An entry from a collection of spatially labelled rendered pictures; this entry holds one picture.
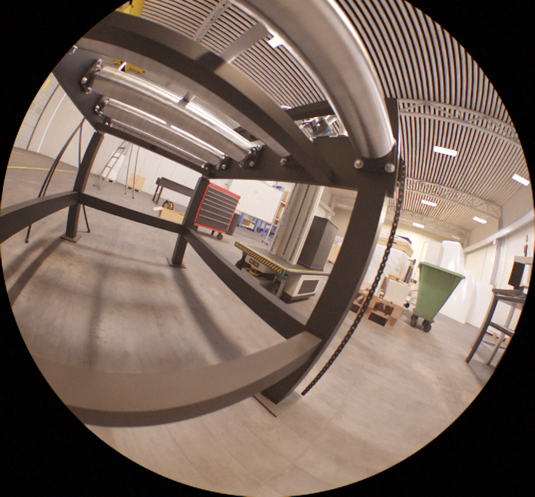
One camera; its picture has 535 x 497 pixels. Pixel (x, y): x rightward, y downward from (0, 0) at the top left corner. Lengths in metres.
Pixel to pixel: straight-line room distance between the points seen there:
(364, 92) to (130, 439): 0.85
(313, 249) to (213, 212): 1.96
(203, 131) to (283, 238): 1.30
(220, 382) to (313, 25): 0.47
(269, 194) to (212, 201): 3.13
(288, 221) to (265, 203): 4.00
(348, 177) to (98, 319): 1.01
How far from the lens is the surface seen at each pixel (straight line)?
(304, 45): 0.28
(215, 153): 1.03
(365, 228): 0.41
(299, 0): 0.27
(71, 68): 0.77
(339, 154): 0.57
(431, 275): 2.59
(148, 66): 0.49
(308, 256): 1.63
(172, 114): 0.71
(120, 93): 0.76
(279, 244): 1.70
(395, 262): 3.57
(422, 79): 9.08
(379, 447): 0.82
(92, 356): 0.68
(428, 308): 2.69
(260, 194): 5.63
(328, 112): 0.86
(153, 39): 0.32
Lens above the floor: 0.55
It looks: level
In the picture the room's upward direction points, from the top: 21 degrees clockwise
